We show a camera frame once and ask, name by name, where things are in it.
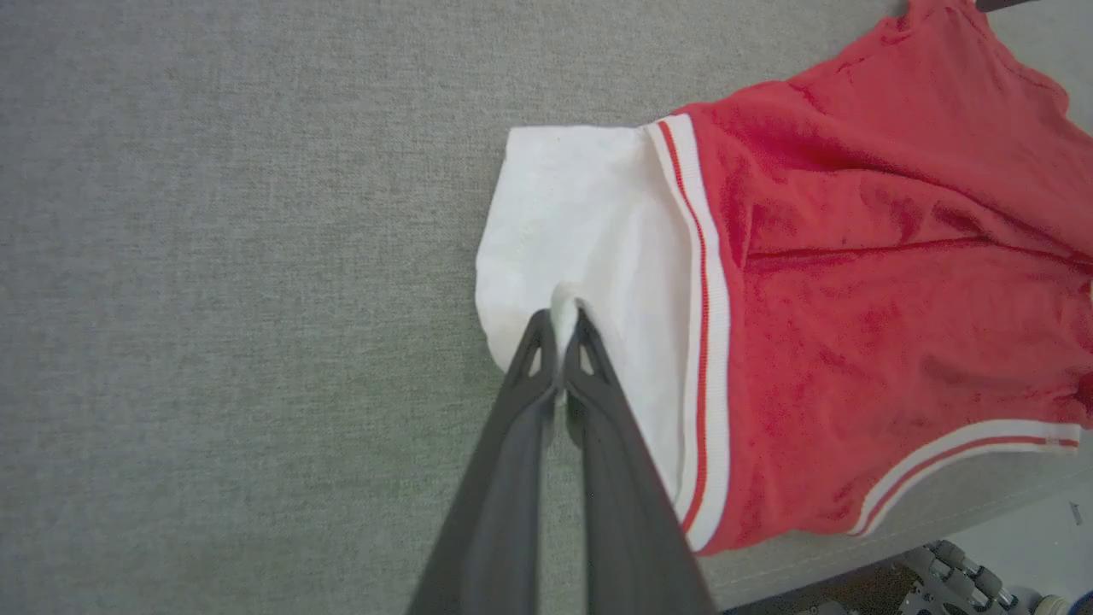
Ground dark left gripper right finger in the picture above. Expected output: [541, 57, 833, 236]
[562, 307, 720, 615]

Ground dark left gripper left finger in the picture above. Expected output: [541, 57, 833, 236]
[408, 309, 562, 615]

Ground red and white garment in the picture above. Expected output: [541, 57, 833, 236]
[475, 0, 1093, 556]

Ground grey fabric sofa seat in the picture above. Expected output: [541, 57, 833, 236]
[0, 0, 1093, 612]

